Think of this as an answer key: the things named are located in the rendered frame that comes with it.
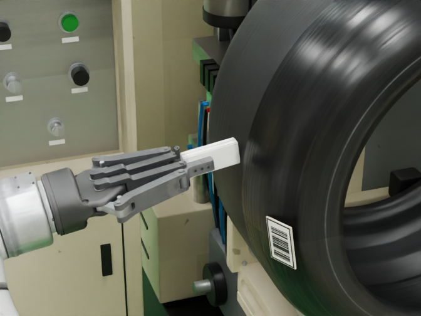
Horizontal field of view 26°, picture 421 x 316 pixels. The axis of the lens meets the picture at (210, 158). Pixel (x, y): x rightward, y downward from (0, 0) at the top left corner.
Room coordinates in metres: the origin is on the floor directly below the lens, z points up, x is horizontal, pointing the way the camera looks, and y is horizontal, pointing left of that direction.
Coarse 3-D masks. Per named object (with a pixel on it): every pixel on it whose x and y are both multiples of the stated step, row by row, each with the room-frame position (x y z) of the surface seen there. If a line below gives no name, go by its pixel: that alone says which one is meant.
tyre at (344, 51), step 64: (320, 0) 1.03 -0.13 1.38; (384, 0) 0.97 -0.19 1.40; (256, 64) 1.03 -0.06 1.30; (320, 64) 0.94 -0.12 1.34; (384, 64) 0.92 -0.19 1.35; (256, 128) 0.96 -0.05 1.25; (320, 128) 0.91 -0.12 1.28; (256, 192) 0.93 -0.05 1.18; (320, 192) 0.90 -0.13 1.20; (256, 256) 0.99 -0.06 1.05; (320, 256) 0.90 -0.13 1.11; (384, 256) 1.19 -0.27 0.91
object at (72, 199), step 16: (48, 176) 0.92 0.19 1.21; (64, 176) 0.91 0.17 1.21; (80, 176) 0.95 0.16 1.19; (112, 176) 0.94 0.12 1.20; (48, 192) 0.89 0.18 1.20; (64, 192) 0.89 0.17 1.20; (80, 192) 0.92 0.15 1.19; (96, 192) 0.91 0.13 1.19; (112, 192) 0.91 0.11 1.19; (64, 208) 0.88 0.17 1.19; (80, 208) 0.89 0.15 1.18; (64, 224) 0.88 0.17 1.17; (80, 224) 0.89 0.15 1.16
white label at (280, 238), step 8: (272, 224) 0.91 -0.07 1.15; (280, 224) 0.90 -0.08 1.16; (272, 232) 0.91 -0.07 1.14; (280, 232) 0.90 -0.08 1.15; (288, 232) 0.89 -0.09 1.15; (272, 240) 0.91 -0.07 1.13; (280, 240) 0.90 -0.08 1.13; (288, 240) 0.89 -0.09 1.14; (272, 248) 0.91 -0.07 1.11; (280, 248) 0.90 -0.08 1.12; (288, 248) 0.89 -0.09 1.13; (272, 256) 0.92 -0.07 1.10; (280, 256) 0.90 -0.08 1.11; (288, 256) 0.89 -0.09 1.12; (288, 264) 0.90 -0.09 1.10
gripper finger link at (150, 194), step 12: (156, 180) 0.92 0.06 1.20; (168, 180) 0.92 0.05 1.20; (132, 192) 0.90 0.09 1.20; (144, 192) 0.90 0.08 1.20; (156, 192) 0.91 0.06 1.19; (168, 192) 0.92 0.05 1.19; (180, 192) 0.93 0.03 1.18; (120, 204) 0.88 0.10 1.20; (132, 204) 0.90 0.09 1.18; (144, 204) 0.90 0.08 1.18; (156, 204) 0.91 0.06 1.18; (132, 216) 0.89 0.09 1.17
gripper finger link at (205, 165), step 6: (210, 156) 0.97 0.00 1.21; (192, 162) 0.96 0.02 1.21; (198, 162) 0.96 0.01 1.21; (204, 162) 0.96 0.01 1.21; (210, 162) 0.96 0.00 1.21; (186, 168) 0.95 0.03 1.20; (192, 168) 0.95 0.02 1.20; (198, 168) 0.95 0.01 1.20; (204, 168) 0.96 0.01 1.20; (210, 168) 0.96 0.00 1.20; (192, 174) 0.95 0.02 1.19; (198, 174) 0.95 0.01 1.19; (180, 180) 0.93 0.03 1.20; (180, 186) 0.93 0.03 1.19; (186, 186) 0.93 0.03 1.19
